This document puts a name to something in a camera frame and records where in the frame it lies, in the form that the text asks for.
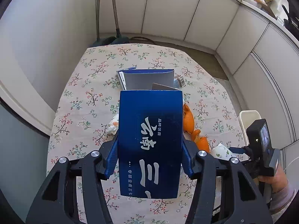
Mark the milk carton with barcode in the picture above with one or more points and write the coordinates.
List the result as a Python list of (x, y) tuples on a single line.
[(179, 82)]

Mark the small orange peel piece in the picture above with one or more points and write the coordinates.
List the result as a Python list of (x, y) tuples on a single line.
[(200, 141)]

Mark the crumpled white tissue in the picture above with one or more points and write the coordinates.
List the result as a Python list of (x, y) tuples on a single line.
[(113, 125)]

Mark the floral tablecloth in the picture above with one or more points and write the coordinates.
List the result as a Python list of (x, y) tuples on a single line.
[(91, 99)]

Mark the white kitchen cabinets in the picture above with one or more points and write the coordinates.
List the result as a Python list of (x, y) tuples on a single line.
[(260, 55)]

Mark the white plastic chair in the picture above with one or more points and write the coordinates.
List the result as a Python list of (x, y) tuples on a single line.
[(246, 118)]

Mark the person right hand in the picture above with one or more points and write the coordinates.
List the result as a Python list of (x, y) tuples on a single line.
[(278, 182)]

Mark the black action camera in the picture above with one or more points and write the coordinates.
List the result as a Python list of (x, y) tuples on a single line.
[(258, 136)]

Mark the broom with grey handle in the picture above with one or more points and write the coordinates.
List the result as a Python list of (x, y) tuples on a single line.
[(100, 41)]

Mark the grey sleeve forearm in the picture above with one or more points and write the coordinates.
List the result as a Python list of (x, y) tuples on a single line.
[(281, 200)]

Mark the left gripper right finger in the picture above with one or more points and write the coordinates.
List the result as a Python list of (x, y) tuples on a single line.
[(225, 191)]

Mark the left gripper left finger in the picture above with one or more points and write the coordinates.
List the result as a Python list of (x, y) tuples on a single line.
[(56, 200)]

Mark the blue cardboard box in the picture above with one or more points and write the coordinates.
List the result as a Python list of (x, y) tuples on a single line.
[(150, 134)]

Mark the mop with grey handle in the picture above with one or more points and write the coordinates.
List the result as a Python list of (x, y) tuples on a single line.
[(119, 39)]

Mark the brown floor mat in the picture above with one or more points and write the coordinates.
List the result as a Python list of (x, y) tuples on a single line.
[(205, 60)]

